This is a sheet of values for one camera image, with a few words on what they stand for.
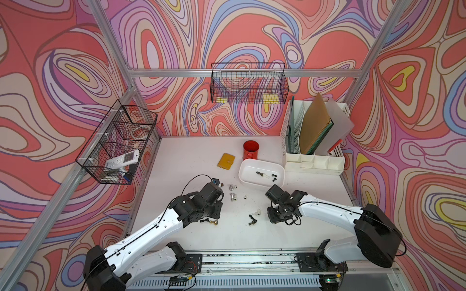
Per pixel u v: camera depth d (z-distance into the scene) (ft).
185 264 2.37
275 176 3.30
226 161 3.48
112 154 2.41
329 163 3.23
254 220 2.77
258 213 2.83
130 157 2.23
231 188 3.13
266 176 3.29
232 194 3.04
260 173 3.32
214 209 2.22
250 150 3.31
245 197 3.05
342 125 2.76
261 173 3.33
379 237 1.38
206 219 2.76
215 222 2.73
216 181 2.29
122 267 1.30
